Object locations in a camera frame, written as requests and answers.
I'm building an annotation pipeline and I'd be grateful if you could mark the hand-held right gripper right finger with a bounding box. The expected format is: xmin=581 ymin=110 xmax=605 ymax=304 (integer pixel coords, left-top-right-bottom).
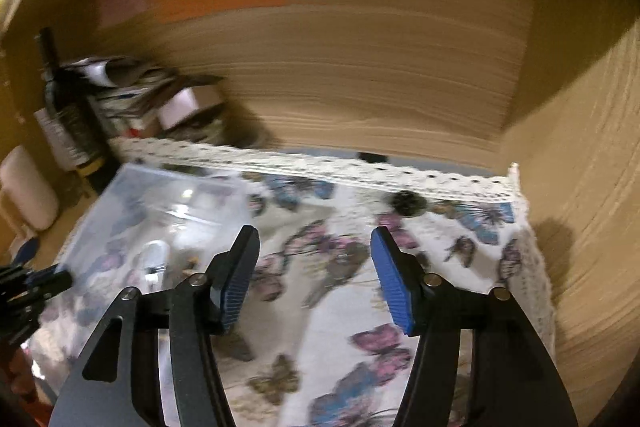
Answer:
xmin=370 ymin=226 xmax=580 ymax=427

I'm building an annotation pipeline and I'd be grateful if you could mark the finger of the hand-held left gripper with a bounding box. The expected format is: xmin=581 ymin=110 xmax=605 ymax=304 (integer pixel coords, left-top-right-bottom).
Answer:
xmin=25 ymin=269 xmax=73 ymax=304
xmin=14 ymin=237 xmax=41 ymax=267

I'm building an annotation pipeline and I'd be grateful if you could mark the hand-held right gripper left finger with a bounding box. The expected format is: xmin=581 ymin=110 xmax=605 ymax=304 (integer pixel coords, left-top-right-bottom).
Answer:
xmin=49 ymin=225 xmax=262 ymax=427

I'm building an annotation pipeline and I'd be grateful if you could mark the clear plastic storage box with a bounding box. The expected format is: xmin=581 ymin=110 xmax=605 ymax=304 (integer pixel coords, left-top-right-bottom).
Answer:
xmin=55 ymin=163 xmax=253 ymax=338

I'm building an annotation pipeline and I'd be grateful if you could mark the butterfly print lace cloth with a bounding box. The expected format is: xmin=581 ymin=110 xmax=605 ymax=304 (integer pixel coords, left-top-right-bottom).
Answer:
xmin=27 ymin=137 xmax=558 ymax=427

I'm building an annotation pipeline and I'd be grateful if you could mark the cream foam roller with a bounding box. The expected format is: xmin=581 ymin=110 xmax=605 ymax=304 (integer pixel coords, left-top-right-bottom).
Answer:
xmin=0 ymin=146 xmax=61 ymax=232

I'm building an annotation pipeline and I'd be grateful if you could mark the black round knob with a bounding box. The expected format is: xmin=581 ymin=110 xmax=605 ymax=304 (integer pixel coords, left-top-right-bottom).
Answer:
xmin=392 ymin=190 xmax=426 ymax=214

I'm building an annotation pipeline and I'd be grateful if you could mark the white note paper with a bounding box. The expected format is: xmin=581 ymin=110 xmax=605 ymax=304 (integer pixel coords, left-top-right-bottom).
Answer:
xmin=34 ymin=109 xmax=71 ymax=168

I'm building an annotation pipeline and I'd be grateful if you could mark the dark wine bottle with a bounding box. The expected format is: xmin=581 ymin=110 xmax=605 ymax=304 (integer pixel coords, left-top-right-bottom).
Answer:
xmin=35 ymin=27 xmax=108 ymax=168

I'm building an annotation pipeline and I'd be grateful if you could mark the stack of books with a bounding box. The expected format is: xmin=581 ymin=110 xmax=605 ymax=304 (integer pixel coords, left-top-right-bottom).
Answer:
xmin=60 ymin=56 xmax=261 ymax=148

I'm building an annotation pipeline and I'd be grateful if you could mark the small white box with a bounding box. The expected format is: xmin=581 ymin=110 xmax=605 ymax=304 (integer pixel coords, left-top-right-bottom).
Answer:
xmin=157 ymin=88 xmax=201 ymax=128

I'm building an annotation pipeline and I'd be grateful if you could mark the wooden desk shelf unit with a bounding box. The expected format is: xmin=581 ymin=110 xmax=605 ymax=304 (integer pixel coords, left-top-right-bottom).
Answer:
xmin=0 ymin=0 xmax=640 ymax=427

